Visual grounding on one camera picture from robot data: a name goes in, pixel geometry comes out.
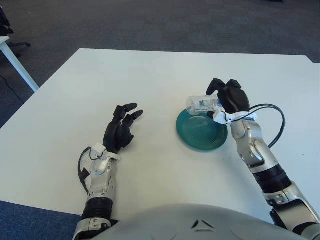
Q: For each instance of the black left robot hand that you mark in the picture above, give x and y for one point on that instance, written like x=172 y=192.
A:
x=115 y=135

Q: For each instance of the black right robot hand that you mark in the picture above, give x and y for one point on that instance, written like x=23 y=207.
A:
x=235 y=100

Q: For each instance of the clear bottle with blue cap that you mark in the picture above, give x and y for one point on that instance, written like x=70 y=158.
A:
x=202 y=103

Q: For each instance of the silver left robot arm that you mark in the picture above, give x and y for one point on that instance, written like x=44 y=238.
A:
x=100 y=180

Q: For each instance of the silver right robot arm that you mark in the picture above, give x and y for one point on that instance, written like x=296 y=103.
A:
x=250 y=145

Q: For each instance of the teal round plate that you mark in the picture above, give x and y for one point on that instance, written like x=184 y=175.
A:
x=200 y=135

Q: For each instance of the grey robot torso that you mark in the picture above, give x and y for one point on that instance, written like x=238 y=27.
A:
x=162 y=222

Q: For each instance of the white side table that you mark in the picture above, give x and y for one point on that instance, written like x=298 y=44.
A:
x=15 y=63

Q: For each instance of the black office chair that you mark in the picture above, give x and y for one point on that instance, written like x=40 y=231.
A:
x=18 y=44

